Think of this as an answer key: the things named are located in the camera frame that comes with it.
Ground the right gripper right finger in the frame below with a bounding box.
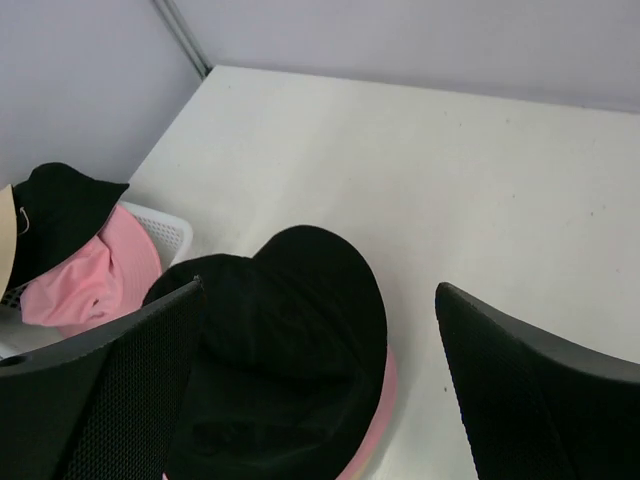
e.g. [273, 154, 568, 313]
[435, 282, 639, 479]

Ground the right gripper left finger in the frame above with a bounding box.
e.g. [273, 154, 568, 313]
[1, 278, 205, 480]

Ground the pink bucket hat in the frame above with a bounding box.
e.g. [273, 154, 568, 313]
[337, 347, 398, 480]

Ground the black cap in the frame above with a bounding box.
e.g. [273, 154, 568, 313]
[146, 225, 389, 479]

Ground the black bucket hat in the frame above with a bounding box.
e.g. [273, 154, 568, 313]
[8, 162, 129, 290]

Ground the beige cap with script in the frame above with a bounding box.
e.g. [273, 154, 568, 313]
[0, 184, 17, 297]

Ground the pink cap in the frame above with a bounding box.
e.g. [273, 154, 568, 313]
[20, 205, 162, 338]

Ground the white plastic tray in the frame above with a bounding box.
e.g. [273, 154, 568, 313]
[1, 202, 193, 359]

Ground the left aluminium frame post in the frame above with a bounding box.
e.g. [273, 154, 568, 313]
[151, 0, 213, 80]

